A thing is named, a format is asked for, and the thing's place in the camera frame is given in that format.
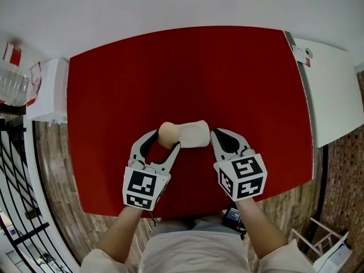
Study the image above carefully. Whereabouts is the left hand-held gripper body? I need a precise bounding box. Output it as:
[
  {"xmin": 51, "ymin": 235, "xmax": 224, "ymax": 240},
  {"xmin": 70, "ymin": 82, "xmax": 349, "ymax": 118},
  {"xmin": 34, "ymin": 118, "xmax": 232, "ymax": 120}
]
[{"xmin": 122, "ymin": 158, "xmax": 171, "ymax": 212}]

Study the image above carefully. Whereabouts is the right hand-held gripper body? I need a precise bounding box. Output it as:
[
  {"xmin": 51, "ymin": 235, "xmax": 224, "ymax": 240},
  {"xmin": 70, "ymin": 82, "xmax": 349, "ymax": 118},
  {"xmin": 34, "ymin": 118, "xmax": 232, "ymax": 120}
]
[{"xmin": 213, "ymin": 149, "xmax": 268, "ymax": 202}]

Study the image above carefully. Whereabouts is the beige rounded object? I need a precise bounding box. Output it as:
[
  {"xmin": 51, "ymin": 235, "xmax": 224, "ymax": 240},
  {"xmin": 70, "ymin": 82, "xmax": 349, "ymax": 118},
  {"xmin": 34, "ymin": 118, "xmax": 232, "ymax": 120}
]
[{"xmin": 158, "ymin": 121, "xmax": 183, "ymax": 150}]

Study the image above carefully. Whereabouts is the person's right forearm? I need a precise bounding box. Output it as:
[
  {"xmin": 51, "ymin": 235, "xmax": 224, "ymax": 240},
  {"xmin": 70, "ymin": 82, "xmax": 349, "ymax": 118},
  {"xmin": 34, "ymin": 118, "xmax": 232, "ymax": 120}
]
[{"xmin": 235, "ymin": 197, "xmax": 288, "ymax": 260}]

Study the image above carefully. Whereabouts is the person's left forearm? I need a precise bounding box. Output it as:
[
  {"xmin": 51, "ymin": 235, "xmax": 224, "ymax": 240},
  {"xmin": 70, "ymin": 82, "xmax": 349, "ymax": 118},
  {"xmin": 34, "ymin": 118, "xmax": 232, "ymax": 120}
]
[{"xmin": 96, "ymin": 205, "xmax": 143, "ymax": 264}]

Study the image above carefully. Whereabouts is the black waist device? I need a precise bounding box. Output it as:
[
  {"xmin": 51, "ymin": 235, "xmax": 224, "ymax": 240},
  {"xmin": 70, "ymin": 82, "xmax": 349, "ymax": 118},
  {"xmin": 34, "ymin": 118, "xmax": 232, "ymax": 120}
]
[{"xmin": 221, "ymin": 208, "xmax": 247, "ymax": 240}]

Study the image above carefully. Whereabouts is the person's white shirt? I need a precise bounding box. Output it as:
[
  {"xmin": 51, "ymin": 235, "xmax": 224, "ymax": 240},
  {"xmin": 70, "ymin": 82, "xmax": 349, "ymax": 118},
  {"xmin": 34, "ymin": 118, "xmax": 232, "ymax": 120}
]
[{"xmin": 81, "ymin": 217, "xmax": 316, "ymax": 273}]

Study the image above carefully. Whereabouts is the white side table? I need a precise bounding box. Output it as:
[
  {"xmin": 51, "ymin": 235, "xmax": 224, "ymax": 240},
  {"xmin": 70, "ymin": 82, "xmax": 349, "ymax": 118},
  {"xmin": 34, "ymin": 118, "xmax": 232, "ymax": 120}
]
[{"xmin": 284, "ymin": 30, "xmax": 364, "ymax": 149}]

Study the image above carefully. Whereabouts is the white and red label sticker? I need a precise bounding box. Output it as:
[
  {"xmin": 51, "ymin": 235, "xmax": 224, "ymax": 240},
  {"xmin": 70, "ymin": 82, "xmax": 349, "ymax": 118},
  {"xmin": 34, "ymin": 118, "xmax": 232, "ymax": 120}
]
[{"xmin": 291, "ymin": 44, "xmax": 312, "ymax": 68}]

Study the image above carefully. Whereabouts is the white box blue trim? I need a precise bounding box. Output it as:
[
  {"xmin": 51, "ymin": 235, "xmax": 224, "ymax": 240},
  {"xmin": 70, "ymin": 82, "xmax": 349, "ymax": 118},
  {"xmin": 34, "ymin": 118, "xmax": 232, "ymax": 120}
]
[{"xmin": 312, "ymin": 231, "xmax": 354, "ymax": 273}]

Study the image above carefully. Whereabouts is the red and clear plastic bag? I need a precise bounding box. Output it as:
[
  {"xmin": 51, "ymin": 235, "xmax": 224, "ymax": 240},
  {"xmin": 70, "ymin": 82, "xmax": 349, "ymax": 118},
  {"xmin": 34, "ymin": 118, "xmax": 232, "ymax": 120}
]
[{"xmin": 28, "ymin": 61, "xmax": 43, "ymax": 107}]

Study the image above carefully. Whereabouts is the black metal railing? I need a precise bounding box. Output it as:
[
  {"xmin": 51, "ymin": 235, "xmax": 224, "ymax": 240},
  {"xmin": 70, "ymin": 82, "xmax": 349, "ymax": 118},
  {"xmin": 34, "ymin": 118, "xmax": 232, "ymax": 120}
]
[{"xmin": 0, "ymin": 118, "xmax": 73, "ymax": 273}]

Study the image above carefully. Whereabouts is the clear water bottle red label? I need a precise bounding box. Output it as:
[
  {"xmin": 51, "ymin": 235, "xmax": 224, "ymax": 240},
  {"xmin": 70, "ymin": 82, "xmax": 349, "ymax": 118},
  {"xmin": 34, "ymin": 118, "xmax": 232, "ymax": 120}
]
[{"xmin": 0, "ymin": 41, "xmax": 31, "ymax": 106}]

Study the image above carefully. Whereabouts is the thin black cable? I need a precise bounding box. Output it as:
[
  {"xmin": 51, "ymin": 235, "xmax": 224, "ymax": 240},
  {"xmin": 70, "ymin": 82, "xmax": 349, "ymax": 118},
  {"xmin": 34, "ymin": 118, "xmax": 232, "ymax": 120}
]
[{"xmin": 142, "ymin": 209, "xmax": 162, "ymax": 229}]

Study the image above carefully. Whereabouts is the white frame chair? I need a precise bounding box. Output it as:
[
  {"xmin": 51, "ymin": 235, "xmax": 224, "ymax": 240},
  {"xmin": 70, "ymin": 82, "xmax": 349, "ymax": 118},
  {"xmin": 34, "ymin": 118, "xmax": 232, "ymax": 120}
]
[{"xmin": 289, "ymin": 216, "xmax": 350, "ymax": 267}]

